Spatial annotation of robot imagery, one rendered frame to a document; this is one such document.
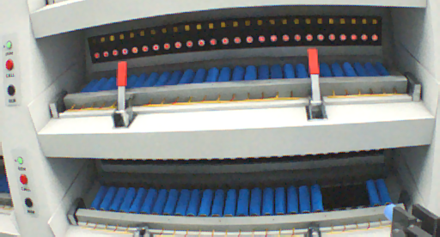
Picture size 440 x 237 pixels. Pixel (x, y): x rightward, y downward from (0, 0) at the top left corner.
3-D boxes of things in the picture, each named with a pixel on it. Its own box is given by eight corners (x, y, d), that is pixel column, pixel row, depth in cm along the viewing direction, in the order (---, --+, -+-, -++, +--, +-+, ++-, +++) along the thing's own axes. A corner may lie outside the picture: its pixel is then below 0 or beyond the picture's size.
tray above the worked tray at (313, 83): (430, 144, 45) (444, 54, 38) (45, 156, 54) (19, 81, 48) (393, 87, 62) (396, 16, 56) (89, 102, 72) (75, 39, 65)
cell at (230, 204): (238, 196, 63) (235, 221, 57) (227, 197, 63) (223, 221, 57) (237, 188, 62) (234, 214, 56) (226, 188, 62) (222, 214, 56)
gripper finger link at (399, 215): (418, 250, 28) (412, 251, 28) (396, 230, 35) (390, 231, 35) (421, 221, 28) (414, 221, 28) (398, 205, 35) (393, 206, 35)
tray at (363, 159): (415, 260, 47) (431, 221, 43) (68, 258, 57) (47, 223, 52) (390, 185, 65) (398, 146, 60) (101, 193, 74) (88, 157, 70)
